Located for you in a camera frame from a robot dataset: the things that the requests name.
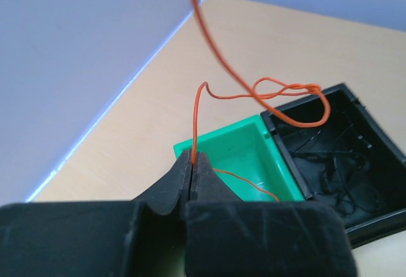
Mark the black plastic bin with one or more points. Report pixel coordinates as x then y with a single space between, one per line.
349 164

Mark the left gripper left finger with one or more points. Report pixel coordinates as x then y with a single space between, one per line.
97 238

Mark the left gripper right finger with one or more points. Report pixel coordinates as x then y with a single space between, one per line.
230 237

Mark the green plastic bin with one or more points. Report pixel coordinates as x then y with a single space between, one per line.
250 162

